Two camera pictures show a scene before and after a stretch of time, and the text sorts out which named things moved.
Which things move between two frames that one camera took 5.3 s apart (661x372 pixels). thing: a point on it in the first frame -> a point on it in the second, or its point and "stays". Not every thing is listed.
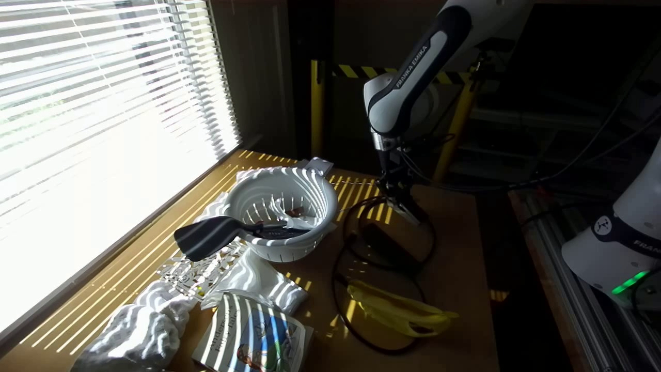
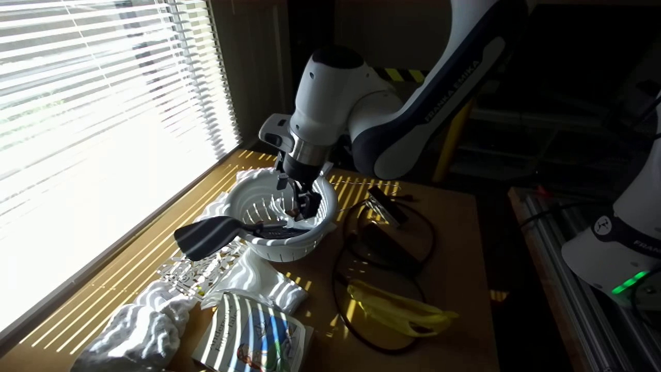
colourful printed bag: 243,333 stays
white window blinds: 109,108 stays
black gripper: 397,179 -> 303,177
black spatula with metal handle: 207,236 stays
